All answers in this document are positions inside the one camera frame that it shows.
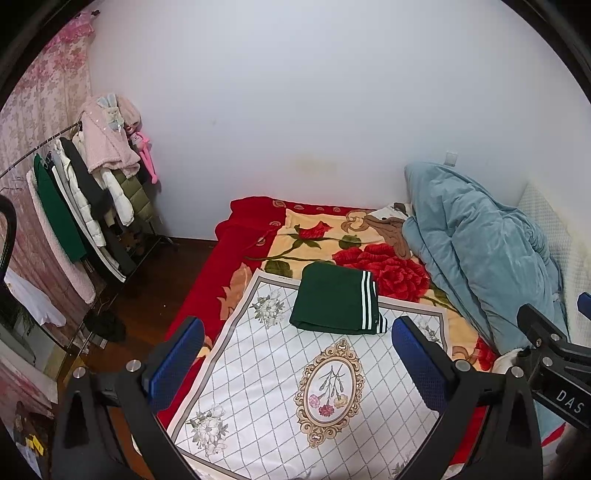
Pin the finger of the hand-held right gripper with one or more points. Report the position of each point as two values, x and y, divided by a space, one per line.
540 323
585 305

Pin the metal clothes rack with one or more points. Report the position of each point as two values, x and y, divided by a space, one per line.
147 240

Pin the light blue quilt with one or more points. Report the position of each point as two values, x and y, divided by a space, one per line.
471 249

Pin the white puffer jacket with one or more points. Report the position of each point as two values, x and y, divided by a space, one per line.
117 194

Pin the white shirt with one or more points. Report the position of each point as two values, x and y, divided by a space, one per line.
32 300

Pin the green sweater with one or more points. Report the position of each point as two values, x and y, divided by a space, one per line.
55 207

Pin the white wall outlet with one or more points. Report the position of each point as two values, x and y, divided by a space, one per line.
451 158

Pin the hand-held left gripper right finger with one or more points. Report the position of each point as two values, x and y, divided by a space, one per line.
418 360

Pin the white diamond printed cloth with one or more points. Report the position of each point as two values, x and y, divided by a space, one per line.
258 369

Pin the pink floral curtain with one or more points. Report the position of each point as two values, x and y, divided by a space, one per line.
41 92

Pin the red floral blanket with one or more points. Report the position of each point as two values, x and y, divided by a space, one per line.
374 265

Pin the pink fluffy robe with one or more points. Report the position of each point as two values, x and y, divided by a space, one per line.
69 272

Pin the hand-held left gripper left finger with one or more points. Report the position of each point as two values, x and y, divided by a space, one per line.
178 364

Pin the black coat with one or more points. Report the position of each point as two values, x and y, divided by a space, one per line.
87 184

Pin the white textured pillow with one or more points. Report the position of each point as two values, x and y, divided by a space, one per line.
554 240

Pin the dark bag with yellow print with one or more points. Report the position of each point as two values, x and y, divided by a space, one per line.
32 438

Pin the black cloth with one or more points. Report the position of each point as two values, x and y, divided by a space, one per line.
107 326

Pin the black curved bar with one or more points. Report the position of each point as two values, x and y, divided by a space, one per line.
9 240

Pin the pink fluffy jacket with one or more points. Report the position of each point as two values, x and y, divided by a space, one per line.
106 138

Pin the olive puffer vest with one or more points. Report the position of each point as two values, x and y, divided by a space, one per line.
134 198

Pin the pink plush toy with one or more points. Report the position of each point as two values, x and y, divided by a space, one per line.
145 154

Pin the green white striped jacket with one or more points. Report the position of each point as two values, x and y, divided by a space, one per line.
328 300

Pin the brown garment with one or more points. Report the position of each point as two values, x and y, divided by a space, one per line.
392 230

